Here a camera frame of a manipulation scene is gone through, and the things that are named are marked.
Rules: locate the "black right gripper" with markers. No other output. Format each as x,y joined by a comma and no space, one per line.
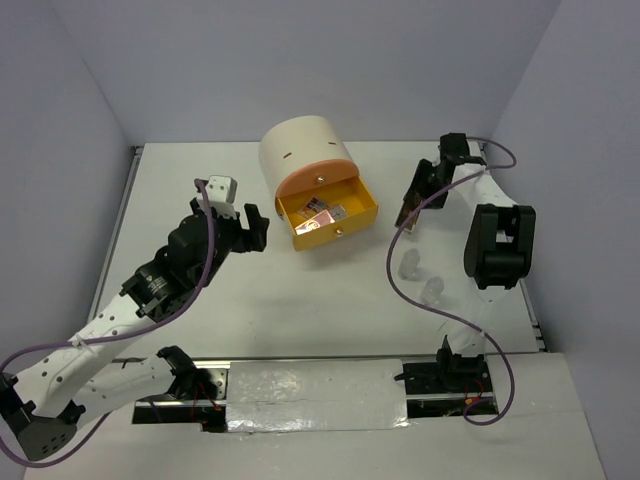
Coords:
418,184

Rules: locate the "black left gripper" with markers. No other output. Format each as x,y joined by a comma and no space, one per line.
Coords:
254,238

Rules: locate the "brown eyeshadow palette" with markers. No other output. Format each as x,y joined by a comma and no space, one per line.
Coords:
410,202

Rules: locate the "yellow drawer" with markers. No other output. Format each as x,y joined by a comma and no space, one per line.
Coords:
352,194

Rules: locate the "colourful glitter eyeshadow palette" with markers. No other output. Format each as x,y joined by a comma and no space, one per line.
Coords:
312,207

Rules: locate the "pink blush palette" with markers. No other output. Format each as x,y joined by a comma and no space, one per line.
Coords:
320,220

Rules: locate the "orange top drawer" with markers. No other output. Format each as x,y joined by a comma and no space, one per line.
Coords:
315,175

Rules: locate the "clear grey eyeshadow palette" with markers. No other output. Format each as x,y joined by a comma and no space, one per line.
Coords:
337,212

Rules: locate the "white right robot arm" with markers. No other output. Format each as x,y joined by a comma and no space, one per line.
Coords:
498,250

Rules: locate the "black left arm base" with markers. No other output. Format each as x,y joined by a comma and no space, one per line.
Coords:
196,395

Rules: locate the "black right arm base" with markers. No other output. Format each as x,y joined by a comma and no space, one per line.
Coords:
448,377

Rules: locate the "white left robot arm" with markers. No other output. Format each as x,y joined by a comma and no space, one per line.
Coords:
46,404

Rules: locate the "cream round drawer organizer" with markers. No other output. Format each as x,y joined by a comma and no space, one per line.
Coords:
295,143

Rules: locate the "silver foil tape panel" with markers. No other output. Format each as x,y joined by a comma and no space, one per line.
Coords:
313,396

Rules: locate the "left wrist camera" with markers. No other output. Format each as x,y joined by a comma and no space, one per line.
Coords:
221,193

